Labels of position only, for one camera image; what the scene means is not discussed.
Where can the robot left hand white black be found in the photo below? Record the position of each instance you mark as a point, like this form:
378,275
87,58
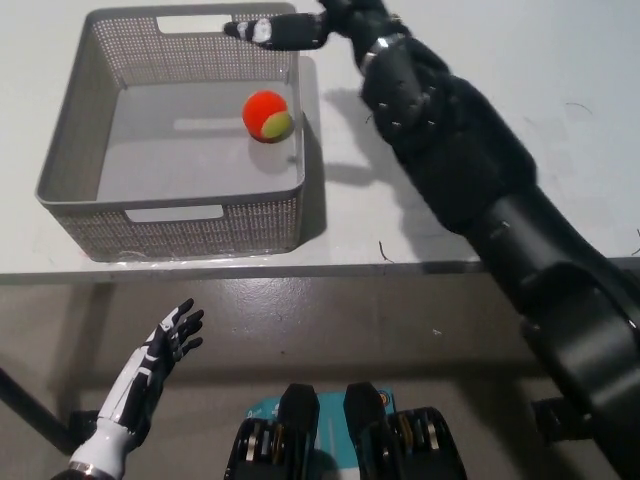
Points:
145,370

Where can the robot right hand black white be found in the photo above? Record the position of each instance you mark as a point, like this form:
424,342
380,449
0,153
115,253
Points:
300,30

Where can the orange and yellow tennis ball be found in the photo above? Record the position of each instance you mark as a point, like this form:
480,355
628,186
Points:
266,116

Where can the black table foot plate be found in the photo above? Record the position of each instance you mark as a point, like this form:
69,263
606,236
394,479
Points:
555,420
82,425

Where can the black metal table leg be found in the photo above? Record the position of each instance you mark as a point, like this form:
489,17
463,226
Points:
30,410

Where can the grey perforated plastic basket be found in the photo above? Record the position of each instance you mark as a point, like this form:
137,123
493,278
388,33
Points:
175,165

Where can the robot body black teal blocks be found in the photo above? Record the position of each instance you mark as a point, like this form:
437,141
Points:
350,440

